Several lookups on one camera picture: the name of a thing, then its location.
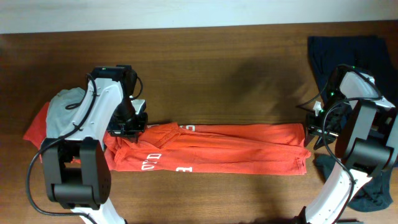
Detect grey folded t-shirt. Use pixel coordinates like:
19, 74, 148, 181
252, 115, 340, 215
45, 86, 105, 150

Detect red printed t-shirt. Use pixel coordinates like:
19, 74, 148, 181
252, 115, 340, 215
104, 123, 311, 175

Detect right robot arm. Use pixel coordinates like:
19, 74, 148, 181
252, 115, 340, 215
292, 64, 397, 223

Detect red folded garment under grey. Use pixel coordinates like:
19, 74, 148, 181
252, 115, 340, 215
22, 101, 81, 164

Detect dark navy garment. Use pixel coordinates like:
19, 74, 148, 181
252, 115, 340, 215
307, 35, 397, 212

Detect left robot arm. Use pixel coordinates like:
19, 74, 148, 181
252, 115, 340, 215
40, 65, 148, 223

